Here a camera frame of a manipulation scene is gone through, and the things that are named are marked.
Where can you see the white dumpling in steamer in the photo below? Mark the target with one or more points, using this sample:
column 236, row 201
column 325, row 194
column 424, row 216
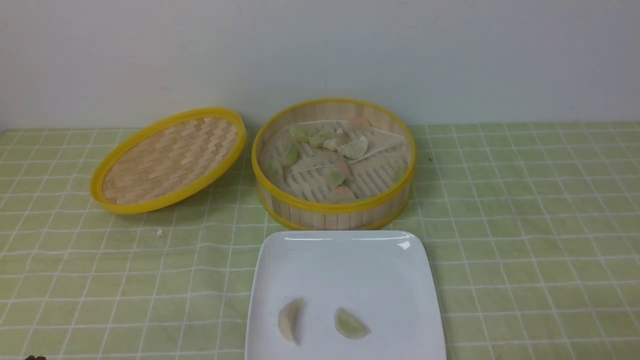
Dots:
column 355, row 149

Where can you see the pale green dumpling top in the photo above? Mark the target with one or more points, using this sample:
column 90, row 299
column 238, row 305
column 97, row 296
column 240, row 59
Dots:
column 318, row 139

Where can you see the green dumpling left side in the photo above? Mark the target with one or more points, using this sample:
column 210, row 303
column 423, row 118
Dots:
column 289, row 155

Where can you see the bamboo steamer lid yellow rim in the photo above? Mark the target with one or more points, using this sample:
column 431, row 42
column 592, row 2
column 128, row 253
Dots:
column 169, row 161

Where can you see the white square plate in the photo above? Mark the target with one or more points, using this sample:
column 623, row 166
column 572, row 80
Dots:
column 382, row 277

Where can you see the pink dumpling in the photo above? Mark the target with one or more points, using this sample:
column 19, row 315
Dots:
column 341, row 194

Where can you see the green dumpling on plate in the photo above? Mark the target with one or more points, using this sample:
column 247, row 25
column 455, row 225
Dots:
column 350, row 326

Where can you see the bamboo steamer basket yellow rim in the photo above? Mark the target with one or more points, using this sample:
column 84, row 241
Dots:
column 381, row 183

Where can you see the green dumpling centre steamer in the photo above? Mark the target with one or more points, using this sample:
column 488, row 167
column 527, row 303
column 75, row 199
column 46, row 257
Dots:
column 333, row 177

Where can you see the small cream dumpling steamer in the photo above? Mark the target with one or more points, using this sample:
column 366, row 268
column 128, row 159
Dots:
column 332, row 144

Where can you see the peach dumpling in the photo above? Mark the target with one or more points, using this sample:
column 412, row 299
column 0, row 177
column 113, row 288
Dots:
column 342, row 165

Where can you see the pale green dumpling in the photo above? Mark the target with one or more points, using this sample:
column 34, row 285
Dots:
column 274, row 171
column 318, row 139

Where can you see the green dumpling top left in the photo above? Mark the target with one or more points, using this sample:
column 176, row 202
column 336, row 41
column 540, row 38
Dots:
column 301, row 133

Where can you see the beige dumpling on plate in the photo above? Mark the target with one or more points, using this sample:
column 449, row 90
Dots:
column 288, row 319

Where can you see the white steamer liner paper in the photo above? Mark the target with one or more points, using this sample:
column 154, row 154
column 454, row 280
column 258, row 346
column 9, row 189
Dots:
column 311, row 158

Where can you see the green checkered tablecloth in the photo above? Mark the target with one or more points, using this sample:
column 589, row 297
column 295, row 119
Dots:
column 532, row 232

